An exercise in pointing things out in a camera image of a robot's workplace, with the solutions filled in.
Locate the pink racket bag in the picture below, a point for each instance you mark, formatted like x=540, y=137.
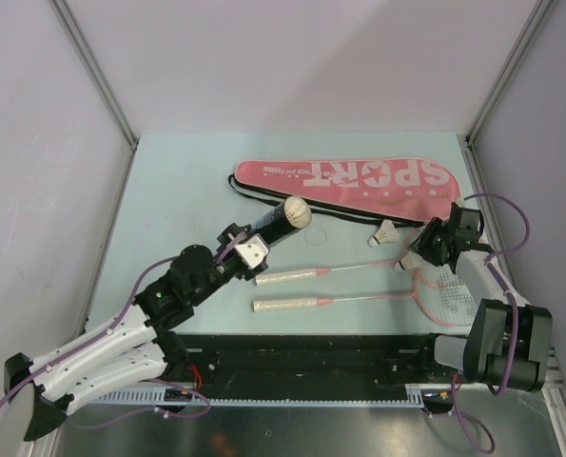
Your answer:
x=407, y=191

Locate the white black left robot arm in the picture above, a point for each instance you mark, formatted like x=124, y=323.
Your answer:
x=139, y=343

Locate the aluminium frame post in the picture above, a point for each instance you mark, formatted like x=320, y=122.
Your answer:
x=528, y=35
x=89, y=61

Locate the white shuttlecock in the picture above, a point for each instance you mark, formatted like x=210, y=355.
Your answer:
x=297, y=212
x=386, y=233
x=410, y=261

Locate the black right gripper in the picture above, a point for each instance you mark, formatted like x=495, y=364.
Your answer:
x=420, y=246

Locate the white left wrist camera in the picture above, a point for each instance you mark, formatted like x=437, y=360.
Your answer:
x=253, y=251

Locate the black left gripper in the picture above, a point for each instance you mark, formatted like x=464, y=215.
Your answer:
x=226, y=238

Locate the left aluminium frame post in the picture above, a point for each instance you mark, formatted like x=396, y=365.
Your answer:
x=89, y=61

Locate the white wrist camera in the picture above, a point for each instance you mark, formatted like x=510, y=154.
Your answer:
x=253, y=251
x=458, y=209

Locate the pink badminton racket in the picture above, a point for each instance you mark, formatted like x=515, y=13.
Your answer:
x=441, y=296
x=267, y=279

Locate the lower pink badminton racket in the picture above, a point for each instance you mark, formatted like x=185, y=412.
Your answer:
x=441, y=296

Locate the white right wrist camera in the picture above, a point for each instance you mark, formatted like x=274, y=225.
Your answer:
x=458, y=209

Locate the upper pink badminton racket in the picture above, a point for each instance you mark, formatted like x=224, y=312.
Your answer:
x=267, y=279

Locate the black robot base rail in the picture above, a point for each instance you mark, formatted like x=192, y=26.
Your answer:
x=307, y=369

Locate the black shuttlecock tube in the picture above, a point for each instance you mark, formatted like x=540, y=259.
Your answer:
x=273, y=227

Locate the right aluminium frame post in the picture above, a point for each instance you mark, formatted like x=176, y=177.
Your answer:
x=528, y=35

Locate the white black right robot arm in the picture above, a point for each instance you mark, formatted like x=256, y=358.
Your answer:
x=509, y=340

